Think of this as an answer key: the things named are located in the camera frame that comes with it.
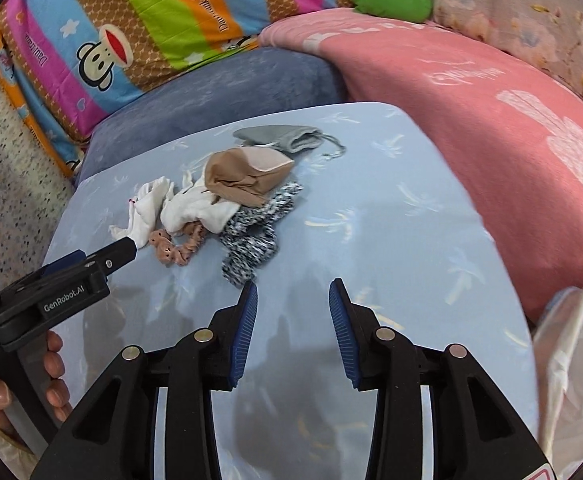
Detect white lined waste bin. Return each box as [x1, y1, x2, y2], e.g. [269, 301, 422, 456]
[531, 269, 583, 480]

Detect blue-grey sofa cushion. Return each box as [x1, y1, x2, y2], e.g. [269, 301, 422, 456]
[74, 46, 347, 186]

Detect tan stocking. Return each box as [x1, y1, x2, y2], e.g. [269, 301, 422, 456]
[205, 146, 296, 208]

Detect grey drawstring pouch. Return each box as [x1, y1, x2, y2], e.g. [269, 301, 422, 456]
[232, 124, 347, 160]

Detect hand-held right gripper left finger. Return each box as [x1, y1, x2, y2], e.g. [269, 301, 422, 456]
[30, 280, 259, 480]

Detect light blue tablecloth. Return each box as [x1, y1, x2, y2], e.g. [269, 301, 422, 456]
[41, 101, 539, 480]

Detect white speckled cloth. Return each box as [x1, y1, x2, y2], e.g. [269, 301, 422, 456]
[0, 47, 77, 291]

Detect white crumpled cloth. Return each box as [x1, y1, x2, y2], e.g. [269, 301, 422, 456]
[160, 170, 242, 236]

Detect grey floral cover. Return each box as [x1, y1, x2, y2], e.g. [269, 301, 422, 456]
[416, 0, 583, 126]

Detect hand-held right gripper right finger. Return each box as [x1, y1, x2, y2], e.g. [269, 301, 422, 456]
[329, 278, 552, 480]

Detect tan scrunchie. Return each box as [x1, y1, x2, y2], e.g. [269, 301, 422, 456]
[150, 222, 207, 267]

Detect white sock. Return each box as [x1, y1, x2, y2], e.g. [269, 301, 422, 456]
[108, 176, 176, 251]

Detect black and white knit cloth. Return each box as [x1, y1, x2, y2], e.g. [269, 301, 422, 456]
[220, 182, 305, 288]

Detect colourful monkey print pillow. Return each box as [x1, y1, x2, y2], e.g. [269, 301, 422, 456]
[0, 0, 352, 178]

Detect person's left hand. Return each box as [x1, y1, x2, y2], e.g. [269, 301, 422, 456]
[0, 330, 74, 436]

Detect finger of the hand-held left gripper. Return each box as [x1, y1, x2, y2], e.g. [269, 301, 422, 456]
[86, 236, 140, 281]
[40, 248, 91, 280]

